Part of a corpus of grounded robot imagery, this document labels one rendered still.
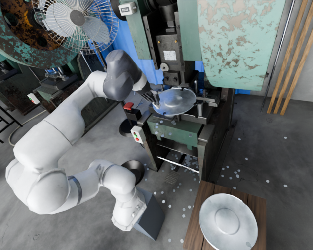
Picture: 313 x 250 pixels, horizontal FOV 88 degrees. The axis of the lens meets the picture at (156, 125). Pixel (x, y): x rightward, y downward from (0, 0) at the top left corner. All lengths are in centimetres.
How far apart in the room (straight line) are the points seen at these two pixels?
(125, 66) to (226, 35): 33
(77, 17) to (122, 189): 122
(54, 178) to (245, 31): 60
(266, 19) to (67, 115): 54
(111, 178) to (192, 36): 72
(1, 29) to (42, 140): 146
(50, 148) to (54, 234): 144
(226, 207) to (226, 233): 13
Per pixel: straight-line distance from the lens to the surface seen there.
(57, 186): 52
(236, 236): 108
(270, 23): 48
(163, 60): 102
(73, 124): 52
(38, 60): 194
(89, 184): 68
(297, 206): 165
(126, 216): 101
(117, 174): 74
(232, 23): 49
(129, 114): 123
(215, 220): 108
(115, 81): 60
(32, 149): 51
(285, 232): 155
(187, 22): 83
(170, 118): 96
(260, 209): 117
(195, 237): 109
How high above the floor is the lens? 142
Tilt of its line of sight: 43 degrees down
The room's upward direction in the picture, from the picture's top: 17 degrees counter-clockwise
